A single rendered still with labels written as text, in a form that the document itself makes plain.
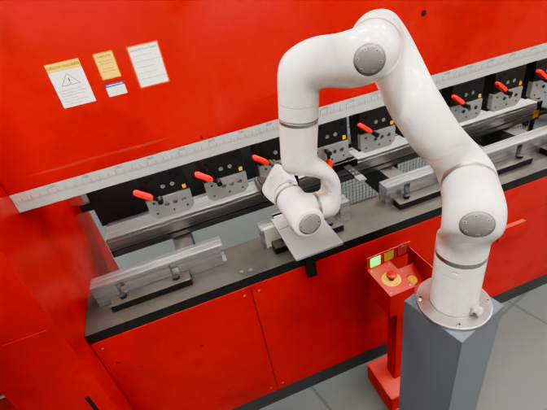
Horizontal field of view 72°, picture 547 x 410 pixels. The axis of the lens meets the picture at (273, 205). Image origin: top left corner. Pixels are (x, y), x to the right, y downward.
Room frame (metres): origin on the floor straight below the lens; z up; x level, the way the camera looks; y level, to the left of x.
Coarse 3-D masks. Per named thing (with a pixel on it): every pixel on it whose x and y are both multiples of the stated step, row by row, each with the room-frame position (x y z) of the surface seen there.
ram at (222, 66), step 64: (0, 0) 1.07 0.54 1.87; (64, 0) 1.10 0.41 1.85; (128, 0) 1.13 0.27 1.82; (192, 0) 1.17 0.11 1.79; (256, 0) 1.21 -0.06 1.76; (320, 0) 1.25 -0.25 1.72; (384, 0) 1.30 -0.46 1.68; (448, 0) 1.36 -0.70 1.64; (512, 0) 1.42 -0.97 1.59; (0, 64) 1.05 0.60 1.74; (128, 64) 1.12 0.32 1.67; (192, 64) 1.16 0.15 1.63; (256, 64) 1.20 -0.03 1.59; (448, 64) 1.36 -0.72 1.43; (512, 64) 1.43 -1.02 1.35; (0, 128) 1.03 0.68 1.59; (64, 128) 1.07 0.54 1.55; (128, 128) 1.10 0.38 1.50; (192, 128) 1.14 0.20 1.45; (64, 192) 1.05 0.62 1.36
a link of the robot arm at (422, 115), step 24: (408, 48) 0.76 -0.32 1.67; (408, 72) 0.73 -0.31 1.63; (384, 96) 0.74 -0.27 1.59; (408, 96) 0.69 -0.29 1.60; (432, 96) 0.68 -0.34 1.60; (408, 120) 0.68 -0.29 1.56; (432, 120) 0.66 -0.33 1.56; (456, 120) 0.69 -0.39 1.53; (432, 144) 0.66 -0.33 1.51; (456, 144) 0.66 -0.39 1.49; (432, 168) 0.74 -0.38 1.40; (456, 168) 0.70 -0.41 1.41
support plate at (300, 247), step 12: (276, 228) 1.15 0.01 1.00; (288, 228) 1.13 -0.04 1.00; (324, 228) 1.09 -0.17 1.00; (288, 240) 1.06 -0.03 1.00; (300, 240) 1.05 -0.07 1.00; (312, 240) 1.04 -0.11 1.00; (324, 240) 1.03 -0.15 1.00; (336, 240) 1.01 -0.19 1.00; (300, 252) 0.99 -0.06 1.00; (312, 252) 0.98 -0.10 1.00
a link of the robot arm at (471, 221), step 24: (480, 168) 0.67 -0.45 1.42; (456, 192) 0.62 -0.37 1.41; (480, 192) 0.59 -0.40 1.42; (456, 216) 0.58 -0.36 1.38; (480, 216) 0.56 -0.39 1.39; (504, 216) 0.56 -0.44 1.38; (456, 240) 0.60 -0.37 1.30; (480, 240) 0.57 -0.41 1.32; (456, 264) 0.62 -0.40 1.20; (480, 264) 0.61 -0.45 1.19
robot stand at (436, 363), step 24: (408, 312) 0.69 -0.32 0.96; (408, 336) 0.69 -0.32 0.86; (432, 336) 0.62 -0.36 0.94; (456, 336) 0.57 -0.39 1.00; (480, 336) 0.59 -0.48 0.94; (408, 360) 0.68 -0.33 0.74; (432, 360) 0.61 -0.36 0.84; (456, 360) 0.55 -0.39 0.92; (480, 360) 0.61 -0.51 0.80; (408, 384) 0.68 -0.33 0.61; (432, 384) 0.60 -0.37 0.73; (456, 384) 0.55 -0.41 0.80; (480, 384) 0.62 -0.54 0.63; (408, 408) 0.67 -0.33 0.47; (432, 408) 0.59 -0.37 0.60; (456, 408) 0.57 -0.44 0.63
